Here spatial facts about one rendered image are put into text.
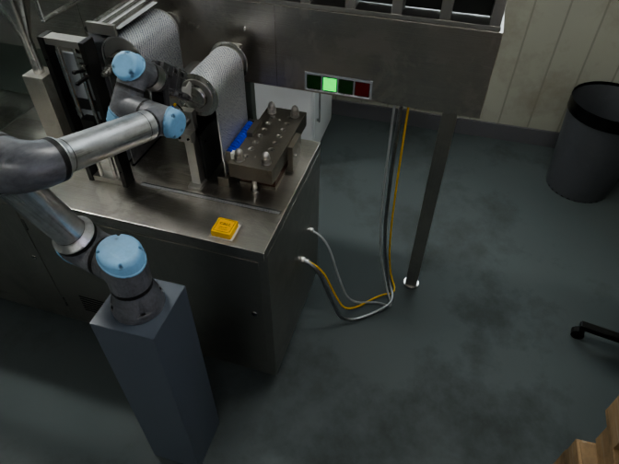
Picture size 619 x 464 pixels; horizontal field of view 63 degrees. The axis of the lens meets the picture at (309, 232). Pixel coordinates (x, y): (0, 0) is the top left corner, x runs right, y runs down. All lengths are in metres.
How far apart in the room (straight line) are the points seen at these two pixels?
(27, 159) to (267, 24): 1.05
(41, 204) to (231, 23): 0.98
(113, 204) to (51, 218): 0.58
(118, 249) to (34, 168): 0.38
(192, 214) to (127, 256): 0.47
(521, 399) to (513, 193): 1.47
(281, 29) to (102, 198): 0.87
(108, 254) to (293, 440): 1.22
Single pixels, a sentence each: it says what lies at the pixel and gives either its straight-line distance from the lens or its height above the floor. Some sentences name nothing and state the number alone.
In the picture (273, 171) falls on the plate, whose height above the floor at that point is 1.02.
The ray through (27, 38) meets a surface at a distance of 2.18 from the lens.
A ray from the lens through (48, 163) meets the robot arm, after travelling 1.12.
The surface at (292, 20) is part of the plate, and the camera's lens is 1.86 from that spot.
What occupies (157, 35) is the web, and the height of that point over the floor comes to 1.37.
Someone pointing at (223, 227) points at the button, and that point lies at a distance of 1.69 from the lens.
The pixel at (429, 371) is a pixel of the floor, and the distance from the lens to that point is 2.48.
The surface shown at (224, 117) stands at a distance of 1.79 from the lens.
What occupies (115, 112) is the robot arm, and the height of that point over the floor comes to 1.39.
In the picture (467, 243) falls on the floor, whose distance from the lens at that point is 3.07.
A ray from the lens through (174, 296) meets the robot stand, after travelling 1.55.
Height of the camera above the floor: 2.07
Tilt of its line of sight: 44 degrees down
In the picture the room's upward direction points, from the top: 1 degrees clockwise
